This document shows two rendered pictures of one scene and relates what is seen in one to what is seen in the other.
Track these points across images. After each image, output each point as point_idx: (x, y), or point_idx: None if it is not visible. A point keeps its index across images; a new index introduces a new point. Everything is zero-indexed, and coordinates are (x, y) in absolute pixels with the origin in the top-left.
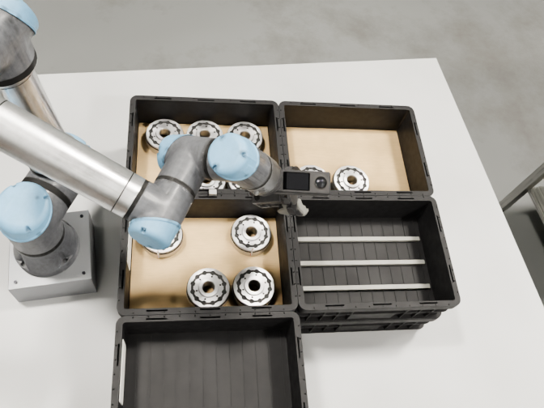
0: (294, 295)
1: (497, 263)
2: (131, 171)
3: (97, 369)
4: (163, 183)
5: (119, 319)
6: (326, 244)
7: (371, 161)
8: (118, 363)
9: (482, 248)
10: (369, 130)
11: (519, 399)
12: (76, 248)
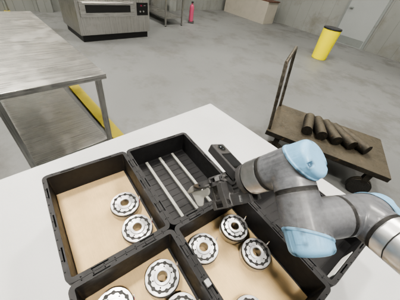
0: None
1: (128, 144)
2: (396, 239)
3: None
4: (362, 212)
5: (333, 284)
6: (177, 204)
7: (95, 201)
8: (346, 264)
9: (122, 150)
10: (62, 212)
11: (187, 131)
12: None
